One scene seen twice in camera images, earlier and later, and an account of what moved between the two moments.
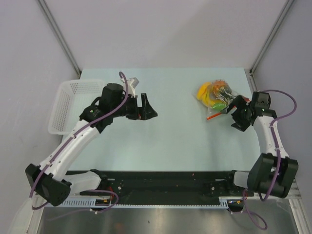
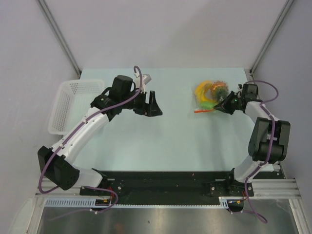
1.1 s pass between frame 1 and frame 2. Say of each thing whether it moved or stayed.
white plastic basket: stayed
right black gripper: moved
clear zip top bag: moved
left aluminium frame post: stayed
